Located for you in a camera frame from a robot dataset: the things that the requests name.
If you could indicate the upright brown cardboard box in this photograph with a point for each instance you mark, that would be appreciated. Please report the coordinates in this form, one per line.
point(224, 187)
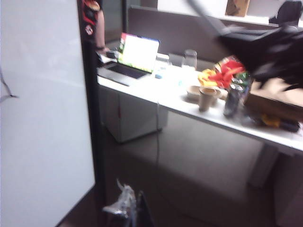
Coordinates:
point(237, 7)

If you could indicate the black office chair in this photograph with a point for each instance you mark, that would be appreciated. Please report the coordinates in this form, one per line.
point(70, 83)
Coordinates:
point(287, 11)

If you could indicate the white glossy whiteboard black frame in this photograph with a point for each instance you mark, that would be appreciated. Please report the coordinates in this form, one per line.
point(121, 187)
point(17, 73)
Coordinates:
point(42, 106)

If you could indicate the open silver laptop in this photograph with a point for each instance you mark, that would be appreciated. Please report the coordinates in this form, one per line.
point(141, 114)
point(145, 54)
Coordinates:
point(135, 59)

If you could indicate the dark drink can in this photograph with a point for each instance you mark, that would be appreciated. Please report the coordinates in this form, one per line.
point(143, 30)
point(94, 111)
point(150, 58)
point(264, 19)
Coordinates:
point(233, 101)

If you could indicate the clear plastic container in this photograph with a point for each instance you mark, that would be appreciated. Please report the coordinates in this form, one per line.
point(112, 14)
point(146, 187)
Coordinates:
point(175, 60)

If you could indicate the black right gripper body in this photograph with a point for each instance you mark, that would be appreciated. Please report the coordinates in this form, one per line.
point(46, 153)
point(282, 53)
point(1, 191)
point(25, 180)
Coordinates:
point(274, 56)

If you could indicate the bare person forearm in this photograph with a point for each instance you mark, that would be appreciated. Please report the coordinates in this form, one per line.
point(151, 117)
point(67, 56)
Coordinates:
point(100, 30)

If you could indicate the white drawer cabinet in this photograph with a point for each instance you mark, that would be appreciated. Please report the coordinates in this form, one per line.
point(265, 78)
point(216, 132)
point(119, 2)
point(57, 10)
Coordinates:
point(132, 118)

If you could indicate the grey desk partition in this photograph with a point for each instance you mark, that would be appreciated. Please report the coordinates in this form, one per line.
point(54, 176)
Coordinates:
point(177, 30)

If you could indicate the flat brown cardboard box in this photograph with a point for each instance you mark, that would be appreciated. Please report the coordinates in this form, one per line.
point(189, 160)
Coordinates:
point(272, 104)

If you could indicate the clear glass jar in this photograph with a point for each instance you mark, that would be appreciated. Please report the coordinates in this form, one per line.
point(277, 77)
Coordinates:
point(190, 59)

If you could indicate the small black desk gadget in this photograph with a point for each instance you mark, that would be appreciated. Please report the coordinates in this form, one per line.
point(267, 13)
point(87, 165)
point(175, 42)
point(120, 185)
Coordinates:
point(112, 54)

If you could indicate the yellow wrapper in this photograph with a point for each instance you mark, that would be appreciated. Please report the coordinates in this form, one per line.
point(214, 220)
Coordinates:
point(271, 120)

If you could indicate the red yellow snack bag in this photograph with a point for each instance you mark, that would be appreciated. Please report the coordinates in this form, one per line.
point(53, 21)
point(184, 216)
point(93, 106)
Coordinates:
point(222, 73)

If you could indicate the small blue object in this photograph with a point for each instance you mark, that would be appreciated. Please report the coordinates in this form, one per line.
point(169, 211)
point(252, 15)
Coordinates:
point(159, 75)

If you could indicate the brown paper cup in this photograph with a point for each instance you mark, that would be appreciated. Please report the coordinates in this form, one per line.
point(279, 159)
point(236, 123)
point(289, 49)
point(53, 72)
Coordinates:
point(206, 99)

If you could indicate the left gripper tape-wrapped left finger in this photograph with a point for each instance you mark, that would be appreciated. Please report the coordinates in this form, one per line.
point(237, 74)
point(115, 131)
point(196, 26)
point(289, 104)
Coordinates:
point(123, 201)

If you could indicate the white desk leg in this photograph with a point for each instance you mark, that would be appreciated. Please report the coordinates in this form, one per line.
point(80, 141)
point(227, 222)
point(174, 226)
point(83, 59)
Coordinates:
point(264, 165)

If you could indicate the white office desk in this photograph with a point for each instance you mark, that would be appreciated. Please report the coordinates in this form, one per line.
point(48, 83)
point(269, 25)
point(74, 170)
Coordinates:
point(175, 99)

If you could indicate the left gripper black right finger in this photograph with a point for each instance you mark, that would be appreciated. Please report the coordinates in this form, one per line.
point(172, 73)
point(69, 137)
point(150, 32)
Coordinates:
point(145, 212)

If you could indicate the brown paper bowl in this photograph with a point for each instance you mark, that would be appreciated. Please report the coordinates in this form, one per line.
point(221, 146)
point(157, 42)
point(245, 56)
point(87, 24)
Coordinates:
point(193, 92)
point(221, 93)

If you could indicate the green snack packet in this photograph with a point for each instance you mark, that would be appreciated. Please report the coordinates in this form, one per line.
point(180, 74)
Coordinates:
point(243, 78)

